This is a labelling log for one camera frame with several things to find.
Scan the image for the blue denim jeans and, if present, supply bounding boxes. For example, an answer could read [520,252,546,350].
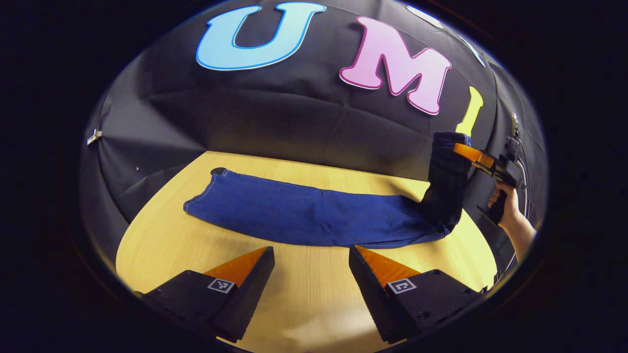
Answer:
[183,131,472,249]

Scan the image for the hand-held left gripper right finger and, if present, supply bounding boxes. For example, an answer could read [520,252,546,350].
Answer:
[348,245,489,345]

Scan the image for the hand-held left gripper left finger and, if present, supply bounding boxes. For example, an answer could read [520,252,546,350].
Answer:
[135,246,276,344]

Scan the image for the black backdrop cloth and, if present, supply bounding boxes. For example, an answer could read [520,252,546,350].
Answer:
[78,0,548,275]

